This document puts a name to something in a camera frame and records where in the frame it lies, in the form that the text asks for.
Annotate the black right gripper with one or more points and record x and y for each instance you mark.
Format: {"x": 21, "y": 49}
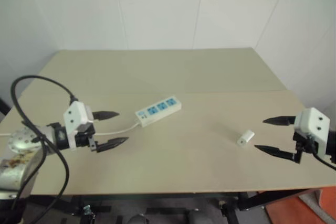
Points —
{"x": 305, "y": 144}

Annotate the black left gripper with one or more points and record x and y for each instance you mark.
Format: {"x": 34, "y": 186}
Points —
{"x": 84, "y": 136}

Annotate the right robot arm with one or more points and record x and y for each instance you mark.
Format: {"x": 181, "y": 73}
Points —
{"x": 332, "y": 145}

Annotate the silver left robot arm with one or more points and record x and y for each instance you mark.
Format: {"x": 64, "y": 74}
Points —
{"x": 18, "y": 166}

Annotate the white plug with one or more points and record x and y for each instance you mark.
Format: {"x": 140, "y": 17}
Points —
{"x": 245, "y": 138}

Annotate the white power strip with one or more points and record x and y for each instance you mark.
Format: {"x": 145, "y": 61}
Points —
{"x": 158, "y": 110}

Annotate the orange mat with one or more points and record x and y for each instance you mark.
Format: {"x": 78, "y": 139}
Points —
{"x": 309, "y": 208}

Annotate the dark grey rounded shape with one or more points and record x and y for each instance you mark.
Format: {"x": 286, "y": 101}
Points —
{"x": 137, "y": 219}

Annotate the black bar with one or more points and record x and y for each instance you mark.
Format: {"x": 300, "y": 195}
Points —
{"x": 4, "y": 106}

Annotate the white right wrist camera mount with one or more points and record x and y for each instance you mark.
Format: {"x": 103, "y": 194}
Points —
{"x": 312, "y": 121}

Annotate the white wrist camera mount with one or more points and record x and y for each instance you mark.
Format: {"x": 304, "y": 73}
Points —
{"x": 74, "y": 113}
{"x": 312, "y": 121}

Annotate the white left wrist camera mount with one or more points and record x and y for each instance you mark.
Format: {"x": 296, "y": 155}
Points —
{"x": 74, "y": 113}

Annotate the black metal table frame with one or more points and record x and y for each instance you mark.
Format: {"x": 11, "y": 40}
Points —
{"x": 157, "y": 204}

